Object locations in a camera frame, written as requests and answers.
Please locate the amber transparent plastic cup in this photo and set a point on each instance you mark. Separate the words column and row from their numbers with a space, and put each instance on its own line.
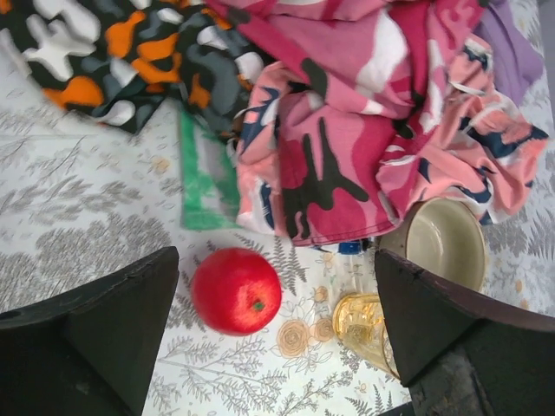
column 359, row 323

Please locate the pink camouflage cloth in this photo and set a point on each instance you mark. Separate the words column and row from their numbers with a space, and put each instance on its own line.
column 373, row 58

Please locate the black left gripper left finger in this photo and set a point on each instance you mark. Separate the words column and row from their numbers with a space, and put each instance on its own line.
column 90, row 350

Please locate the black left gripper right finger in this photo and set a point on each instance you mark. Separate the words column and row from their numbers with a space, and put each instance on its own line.
column 459, row 352

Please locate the lilac purple cloth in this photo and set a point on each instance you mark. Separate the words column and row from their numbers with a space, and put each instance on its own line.
column 516, row 64

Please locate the black orange camouflage cloth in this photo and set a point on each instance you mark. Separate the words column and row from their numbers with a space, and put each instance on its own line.
column 117, row 61

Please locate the pink floral cloth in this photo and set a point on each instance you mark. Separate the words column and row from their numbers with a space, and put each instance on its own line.
column 477, row 143

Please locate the beige ceramic bowl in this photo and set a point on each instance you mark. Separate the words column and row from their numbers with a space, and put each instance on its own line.
column 443, row 237

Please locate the green white tie-dye cloth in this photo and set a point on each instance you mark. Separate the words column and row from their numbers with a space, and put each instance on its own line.
column 210, row 194

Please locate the red apple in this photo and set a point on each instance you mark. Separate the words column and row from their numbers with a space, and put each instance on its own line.
column 236, row 291

